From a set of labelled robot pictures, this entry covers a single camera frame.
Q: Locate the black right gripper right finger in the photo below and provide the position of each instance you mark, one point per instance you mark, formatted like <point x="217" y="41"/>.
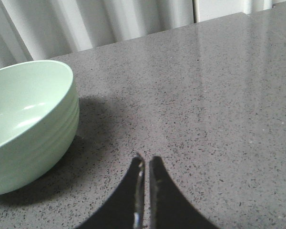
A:
<point x="169" y="208"/>

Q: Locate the white corrugated curtain backdrop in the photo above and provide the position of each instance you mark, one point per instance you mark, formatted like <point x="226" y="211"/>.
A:
<point x="41" y="29"/>

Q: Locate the green ribbed bowl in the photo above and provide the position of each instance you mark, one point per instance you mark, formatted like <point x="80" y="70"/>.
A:
<point x="39" y="116"/>

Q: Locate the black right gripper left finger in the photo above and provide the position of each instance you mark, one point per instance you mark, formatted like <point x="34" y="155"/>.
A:
<point x="124" y="208"/>

